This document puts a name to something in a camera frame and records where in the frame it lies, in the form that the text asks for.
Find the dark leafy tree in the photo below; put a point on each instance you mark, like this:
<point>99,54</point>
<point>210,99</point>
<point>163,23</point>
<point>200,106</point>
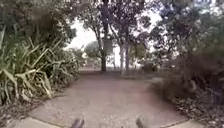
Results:
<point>36,18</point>

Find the small green bush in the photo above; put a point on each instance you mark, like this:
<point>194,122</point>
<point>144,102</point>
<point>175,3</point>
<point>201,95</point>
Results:
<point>147,67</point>

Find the dark-trunked tree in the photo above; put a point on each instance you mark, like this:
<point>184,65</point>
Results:
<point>103,56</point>

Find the pale concrete kerb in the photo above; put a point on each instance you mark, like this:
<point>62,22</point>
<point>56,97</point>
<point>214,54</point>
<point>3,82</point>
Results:
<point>33,124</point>

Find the dark bushes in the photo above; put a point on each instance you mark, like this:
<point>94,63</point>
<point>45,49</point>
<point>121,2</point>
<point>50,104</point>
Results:
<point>200,78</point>

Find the group of trees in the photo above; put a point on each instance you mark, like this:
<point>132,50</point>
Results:
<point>181,30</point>

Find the long-leaved green plants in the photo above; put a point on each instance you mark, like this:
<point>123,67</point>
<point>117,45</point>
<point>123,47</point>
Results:
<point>30,71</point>

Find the robot's own part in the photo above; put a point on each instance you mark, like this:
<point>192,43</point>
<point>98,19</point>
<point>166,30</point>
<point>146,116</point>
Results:
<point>77,123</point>
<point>141,123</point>

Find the reddish brown dirt path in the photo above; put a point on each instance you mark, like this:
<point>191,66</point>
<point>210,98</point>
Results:
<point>106,100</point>

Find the pale-trunked tree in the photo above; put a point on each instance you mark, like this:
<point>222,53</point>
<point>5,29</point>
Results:
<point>126,58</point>

